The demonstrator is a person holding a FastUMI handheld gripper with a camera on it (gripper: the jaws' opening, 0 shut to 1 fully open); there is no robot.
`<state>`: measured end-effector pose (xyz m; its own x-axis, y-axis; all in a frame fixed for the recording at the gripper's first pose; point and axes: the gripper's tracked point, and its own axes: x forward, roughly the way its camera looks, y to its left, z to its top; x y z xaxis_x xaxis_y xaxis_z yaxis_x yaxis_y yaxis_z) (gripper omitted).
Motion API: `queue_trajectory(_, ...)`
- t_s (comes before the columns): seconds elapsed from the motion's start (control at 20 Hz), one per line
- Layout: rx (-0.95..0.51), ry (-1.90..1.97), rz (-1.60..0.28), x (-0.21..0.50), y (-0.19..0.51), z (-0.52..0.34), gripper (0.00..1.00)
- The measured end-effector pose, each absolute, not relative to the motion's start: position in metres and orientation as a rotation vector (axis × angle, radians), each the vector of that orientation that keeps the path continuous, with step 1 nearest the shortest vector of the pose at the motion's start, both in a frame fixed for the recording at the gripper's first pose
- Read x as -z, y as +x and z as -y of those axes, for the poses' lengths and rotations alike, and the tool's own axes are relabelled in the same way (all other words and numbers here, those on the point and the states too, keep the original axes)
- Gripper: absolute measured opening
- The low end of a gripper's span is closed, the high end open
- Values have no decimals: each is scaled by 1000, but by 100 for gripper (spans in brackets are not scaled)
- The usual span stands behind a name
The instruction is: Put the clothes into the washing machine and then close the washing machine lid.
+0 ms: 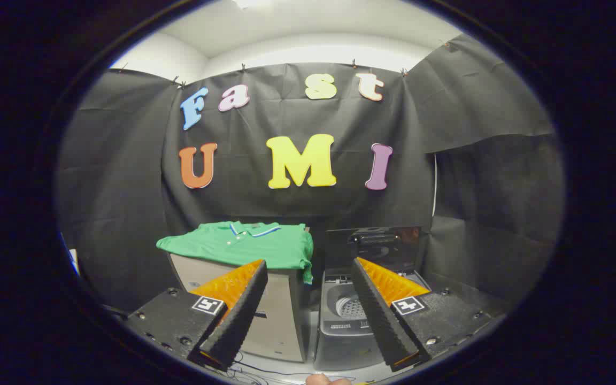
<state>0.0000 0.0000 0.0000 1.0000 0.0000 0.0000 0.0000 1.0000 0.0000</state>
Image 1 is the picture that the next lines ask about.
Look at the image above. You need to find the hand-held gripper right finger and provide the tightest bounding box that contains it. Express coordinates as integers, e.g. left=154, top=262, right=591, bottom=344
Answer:
left=351, top=257, right=504, bottom=373

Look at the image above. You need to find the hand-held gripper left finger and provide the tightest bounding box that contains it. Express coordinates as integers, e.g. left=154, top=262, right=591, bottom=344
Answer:
left=125, top=259, right=269, bottom=372

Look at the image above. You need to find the grey washing machine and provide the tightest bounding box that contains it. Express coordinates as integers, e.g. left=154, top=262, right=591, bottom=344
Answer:
left=313, top=267, right=432, bottom=372

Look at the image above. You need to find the green polo shirt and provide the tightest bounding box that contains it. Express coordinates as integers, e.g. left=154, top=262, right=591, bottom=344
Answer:
left=156, top=221, right=315, bottom=285

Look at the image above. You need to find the grey cabinet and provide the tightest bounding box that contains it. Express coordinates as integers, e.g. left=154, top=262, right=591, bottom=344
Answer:
left=168, top=225, right=311, bottom=363

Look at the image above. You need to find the black backdrop cloth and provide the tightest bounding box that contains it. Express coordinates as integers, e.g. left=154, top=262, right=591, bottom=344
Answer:
left=56, top=33, right=565, bottom=317

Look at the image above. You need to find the thin white cable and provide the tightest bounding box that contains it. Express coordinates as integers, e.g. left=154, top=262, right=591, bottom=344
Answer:
left=432, top=152, right=440, bottom=217

